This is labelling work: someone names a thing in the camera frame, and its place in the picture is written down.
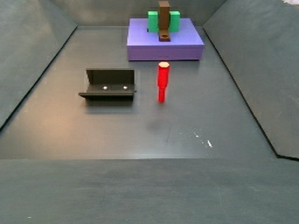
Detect red stepped peg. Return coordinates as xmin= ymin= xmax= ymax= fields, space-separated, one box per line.
xmin=157 ymin=61 xmax=171 ymax=103

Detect brown upright bracket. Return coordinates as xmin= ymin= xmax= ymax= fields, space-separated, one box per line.
xmin=157 ymin=1 xmax=171 ymax=42

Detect green block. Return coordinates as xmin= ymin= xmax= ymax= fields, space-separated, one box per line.
xmin=147 ymin=11 xmax=180 ymax=32

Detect purple rectangular base block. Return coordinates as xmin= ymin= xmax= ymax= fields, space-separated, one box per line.
xmin=125 ymin=18 xmax=204 ymax=61

